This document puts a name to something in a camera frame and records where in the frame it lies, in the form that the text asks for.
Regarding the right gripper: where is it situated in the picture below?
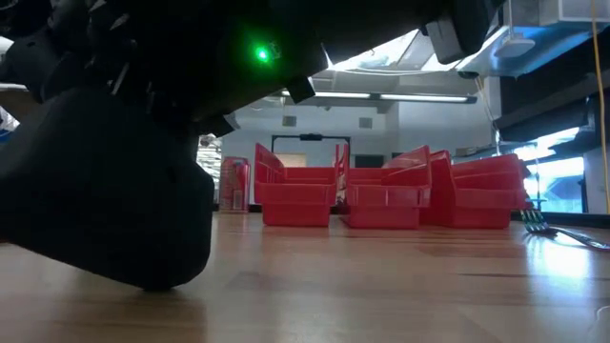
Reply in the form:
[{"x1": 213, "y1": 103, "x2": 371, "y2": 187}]
[{"x1": 0, "y1": 88, "x2": 215, "y2": 293}]

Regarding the red plastic bin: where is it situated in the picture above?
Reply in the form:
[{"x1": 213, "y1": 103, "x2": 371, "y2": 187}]
[
  {"x1": 338, "y1": 145, "x2": 434, "y2": 231},
  {"x1": 418, "y1": 150, "x2": 533, "y2": 230},
  {"x1": 253, "y1": 142, "x2": 342, "y2": 228}
]

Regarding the iridescent fork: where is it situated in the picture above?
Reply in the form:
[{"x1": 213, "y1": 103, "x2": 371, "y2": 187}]
[{"x1": 519, "y1": 209, "x2": 610, "y2": 252}]

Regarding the red soda can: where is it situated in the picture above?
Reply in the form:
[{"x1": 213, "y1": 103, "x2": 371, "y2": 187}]
[{"x1": 218, "y1": 156, "x2": 252, "y2": 213}]

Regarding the long ceiling light bar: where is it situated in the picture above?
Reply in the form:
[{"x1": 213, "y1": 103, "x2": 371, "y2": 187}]
[{"x1": 280, "y1": 90, "x2": 478, "y2": 105}]

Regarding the white ceiling device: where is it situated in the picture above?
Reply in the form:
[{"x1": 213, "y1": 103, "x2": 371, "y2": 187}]
[{"x1": 493, "y1": 0, "x2": 538, "y2": 59}]

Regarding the black portal frame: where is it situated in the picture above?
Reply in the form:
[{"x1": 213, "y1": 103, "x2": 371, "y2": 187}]
[{"x1": 270, "y1": 132, "x2": 353, "y2": 166}]

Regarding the dark wall screen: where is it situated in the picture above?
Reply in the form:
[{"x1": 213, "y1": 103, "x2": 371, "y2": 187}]
[{"x1": 355, "y1": 153, "x2": 385, "y2": 169}]

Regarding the yellow hanging cord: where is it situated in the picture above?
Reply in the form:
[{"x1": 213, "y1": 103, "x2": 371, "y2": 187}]
[{"x1": 590, "y1": 0, "x2": 610, "y2": 215}]

